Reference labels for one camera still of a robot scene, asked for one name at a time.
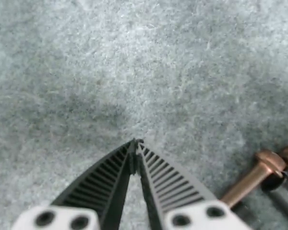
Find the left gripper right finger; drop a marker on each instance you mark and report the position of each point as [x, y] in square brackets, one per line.
[168, 184]

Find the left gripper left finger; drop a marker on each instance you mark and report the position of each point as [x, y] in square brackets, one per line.
[103, 182]

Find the grey metal sleeve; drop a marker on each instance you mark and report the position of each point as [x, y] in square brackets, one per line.
[282, 191]

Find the copper bolt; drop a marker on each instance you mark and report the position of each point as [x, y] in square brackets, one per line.
[252, 178]

